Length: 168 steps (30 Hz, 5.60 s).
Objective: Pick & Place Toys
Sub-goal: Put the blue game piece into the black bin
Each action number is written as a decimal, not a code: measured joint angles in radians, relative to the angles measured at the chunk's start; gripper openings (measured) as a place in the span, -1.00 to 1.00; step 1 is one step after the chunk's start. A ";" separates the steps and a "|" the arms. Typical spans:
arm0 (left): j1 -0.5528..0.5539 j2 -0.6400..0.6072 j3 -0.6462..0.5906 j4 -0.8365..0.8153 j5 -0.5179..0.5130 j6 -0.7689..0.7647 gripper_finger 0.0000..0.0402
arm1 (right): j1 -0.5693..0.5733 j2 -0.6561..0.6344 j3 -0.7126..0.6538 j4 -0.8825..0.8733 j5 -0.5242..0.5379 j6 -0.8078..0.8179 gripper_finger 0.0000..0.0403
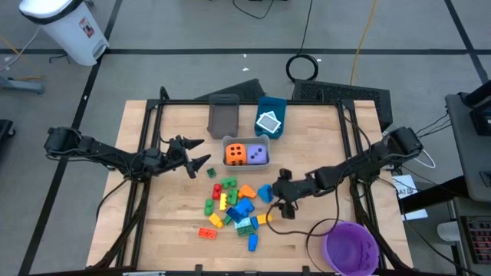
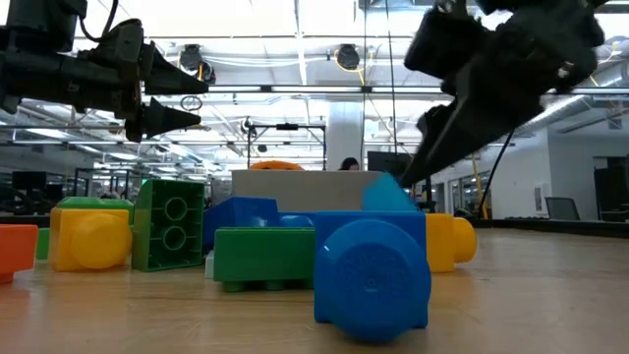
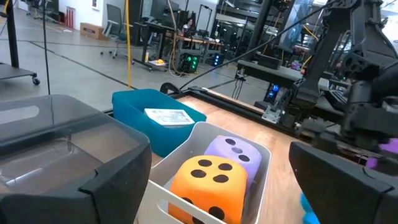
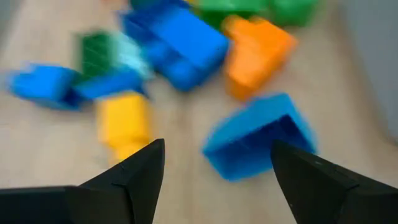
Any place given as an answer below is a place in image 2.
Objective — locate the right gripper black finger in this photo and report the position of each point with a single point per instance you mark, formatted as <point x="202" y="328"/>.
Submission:
<point x="472" y="118"/>
<point x="432" y="120"/>

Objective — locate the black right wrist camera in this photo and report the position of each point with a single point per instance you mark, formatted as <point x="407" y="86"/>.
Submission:
<point x="442" y="41"/>

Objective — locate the small black background monitor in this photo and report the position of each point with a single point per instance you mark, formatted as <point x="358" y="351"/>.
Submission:
<point x="29" y="181"/>

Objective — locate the black background rig frame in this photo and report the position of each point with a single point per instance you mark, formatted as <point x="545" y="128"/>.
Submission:
<point x="287" y="126"/>

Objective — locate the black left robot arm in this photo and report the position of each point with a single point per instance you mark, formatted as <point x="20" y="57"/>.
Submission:
<point x="34" y="74"/>

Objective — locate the black cabinet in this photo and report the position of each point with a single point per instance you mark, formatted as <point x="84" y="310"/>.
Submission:
<point x="611" y="189"/>

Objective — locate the green hollow-underside brick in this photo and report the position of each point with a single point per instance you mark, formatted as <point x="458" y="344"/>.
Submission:
<point x="147" y="246"/>

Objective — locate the person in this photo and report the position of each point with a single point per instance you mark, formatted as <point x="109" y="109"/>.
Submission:
<point x="349" y="164"/>

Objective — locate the green round two-stud block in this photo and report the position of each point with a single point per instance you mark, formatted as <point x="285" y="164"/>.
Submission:
<point x="93" y="203"/>

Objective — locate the large blue notched block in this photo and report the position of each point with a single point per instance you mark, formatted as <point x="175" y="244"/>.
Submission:
<point x="295" y="221"/>

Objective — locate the yellow single-stud block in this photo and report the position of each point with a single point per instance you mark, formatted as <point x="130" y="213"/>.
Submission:
<point x="449" y="241"/>
<point x="88" y="241"/>

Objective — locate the grey office chair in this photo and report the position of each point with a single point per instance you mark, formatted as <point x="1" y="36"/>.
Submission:
<point x="562" y="209"/>

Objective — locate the red-orange flat brick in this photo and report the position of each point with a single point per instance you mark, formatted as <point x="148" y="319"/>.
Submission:
<point x="17" y="248"/>

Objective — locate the large green flat-stud brick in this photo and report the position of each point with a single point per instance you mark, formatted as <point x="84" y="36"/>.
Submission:
<point x="263" y="255"/>

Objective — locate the tall blue block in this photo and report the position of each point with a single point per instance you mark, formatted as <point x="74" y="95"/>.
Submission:
<point x="385" y="196"/>

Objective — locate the dark blue block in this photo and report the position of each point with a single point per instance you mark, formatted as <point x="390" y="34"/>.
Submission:
<point x="236" y="214"/>

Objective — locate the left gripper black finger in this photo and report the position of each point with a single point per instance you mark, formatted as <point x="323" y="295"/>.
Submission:
<point x="167" y="81"/>
<point x="162" y="120"/>

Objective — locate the blue single-stud block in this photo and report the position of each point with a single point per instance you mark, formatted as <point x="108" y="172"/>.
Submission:
<point x="371" y="280"/>

